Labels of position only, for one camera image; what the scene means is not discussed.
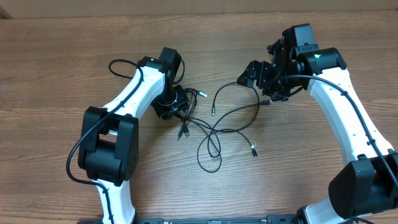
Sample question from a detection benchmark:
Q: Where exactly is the thin black USB cable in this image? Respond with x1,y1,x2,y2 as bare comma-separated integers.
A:
196,82,273,174

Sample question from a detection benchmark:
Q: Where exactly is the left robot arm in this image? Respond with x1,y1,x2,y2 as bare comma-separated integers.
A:
77,47,188,223

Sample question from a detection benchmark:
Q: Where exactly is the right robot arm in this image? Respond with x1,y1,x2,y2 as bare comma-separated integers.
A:
237,24,397,223

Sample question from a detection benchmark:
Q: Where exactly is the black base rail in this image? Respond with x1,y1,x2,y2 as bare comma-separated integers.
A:
134,214,303,224

